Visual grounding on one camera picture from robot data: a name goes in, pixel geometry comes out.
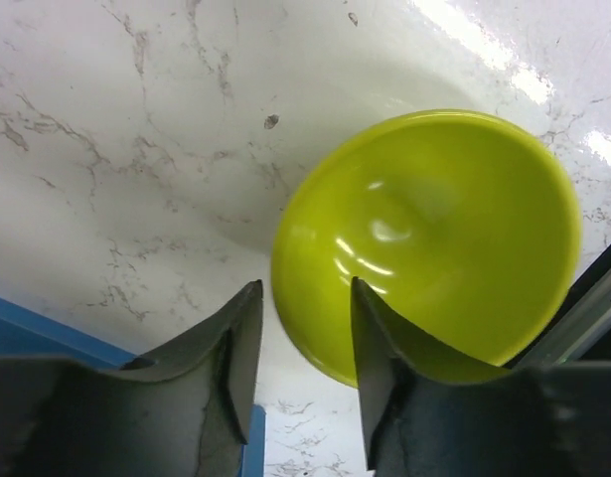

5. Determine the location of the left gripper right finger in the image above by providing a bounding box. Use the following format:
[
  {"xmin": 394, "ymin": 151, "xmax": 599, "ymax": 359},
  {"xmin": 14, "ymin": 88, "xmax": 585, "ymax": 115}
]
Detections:
[{"xmin": 351, "ymin": 278, "xmax": 611, "ymax": 476}]

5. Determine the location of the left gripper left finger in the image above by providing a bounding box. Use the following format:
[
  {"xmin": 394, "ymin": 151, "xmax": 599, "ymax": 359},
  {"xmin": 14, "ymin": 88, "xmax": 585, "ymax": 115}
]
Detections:
[{"xmin": 0, "ymin": 278, "xmax": 264, "ymax": 477}]

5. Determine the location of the lime green bowl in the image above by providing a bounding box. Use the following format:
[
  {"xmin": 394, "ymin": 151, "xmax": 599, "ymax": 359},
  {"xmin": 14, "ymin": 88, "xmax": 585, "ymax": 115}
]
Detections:
[{"xmin": 271, "ymin": 109, "xmax": 582, "ymax": 386}]

